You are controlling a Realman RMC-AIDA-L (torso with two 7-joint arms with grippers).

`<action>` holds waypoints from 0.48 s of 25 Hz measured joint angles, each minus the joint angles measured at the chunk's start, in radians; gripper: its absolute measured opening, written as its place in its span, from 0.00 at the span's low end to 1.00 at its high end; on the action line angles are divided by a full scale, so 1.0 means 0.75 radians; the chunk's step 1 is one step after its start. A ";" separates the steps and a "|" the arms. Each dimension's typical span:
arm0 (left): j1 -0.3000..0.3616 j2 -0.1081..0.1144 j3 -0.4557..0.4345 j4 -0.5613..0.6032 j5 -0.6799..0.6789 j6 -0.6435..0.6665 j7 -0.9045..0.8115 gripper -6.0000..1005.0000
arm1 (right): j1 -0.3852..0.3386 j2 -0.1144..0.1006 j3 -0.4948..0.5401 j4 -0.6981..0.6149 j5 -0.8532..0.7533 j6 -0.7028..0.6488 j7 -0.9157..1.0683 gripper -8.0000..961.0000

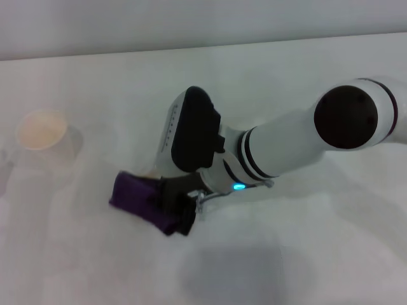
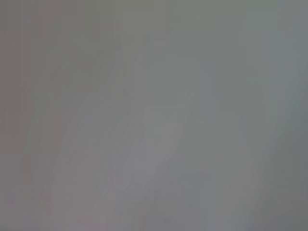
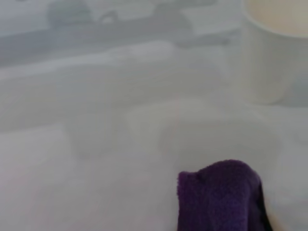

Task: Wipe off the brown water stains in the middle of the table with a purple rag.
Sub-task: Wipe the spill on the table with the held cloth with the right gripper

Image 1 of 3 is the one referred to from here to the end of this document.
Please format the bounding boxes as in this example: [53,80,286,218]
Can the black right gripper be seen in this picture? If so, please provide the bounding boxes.
[158,172,205,211]

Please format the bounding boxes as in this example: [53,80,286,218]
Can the purple rag with black edge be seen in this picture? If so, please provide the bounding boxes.
[108,170,197,237]

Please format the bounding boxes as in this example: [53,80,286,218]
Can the white paper cup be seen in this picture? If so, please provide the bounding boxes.
[15,108,85,163]

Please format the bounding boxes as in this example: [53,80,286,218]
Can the black and white right wrist camera box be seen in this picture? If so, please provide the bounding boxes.
[156,85,227,175]

